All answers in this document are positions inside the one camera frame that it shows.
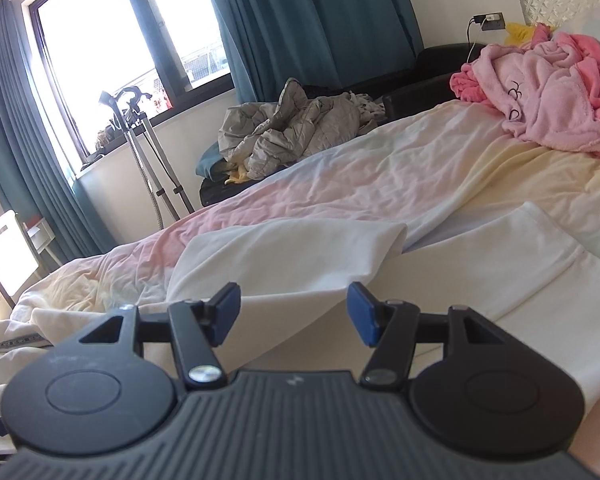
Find pink fleece robe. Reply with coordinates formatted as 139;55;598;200
450;24;600;159

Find blue curtain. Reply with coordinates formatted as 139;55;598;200
200;0;427;104
0;0;120;257

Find metal crutches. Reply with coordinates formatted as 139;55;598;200
99;87;197;234

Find yellow plush toy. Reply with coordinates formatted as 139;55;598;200
504;21;551;47

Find black sofa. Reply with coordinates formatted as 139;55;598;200
198;42;488;208

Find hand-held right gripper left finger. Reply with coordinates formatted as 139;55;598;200
77;282;242;390

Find teal cushion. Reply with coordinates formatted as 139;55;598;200
196;142;231;179

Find cream pants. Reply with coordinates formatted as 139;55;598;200
0;201;600;413

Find pale pillow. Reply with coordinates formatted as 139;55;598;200
550;7;600;56

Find bed with pastel sheet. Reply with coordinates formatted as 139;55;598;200
0;97;600;480

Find small white side table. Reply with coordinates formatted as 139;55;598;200
24;215;65;273

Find white backed chair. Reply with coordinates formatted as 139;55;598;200
0;209;44;311

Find dark framed window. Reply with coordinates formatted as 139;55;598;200
22;0;237;162

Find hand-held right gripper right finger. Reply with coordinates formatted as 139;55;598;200
346;282;513;387

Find wall socket with charger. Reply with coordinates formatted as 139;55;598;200
472;11;506;32

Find grey quilted jacket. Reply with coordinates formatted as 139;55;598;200
217;78;387;182

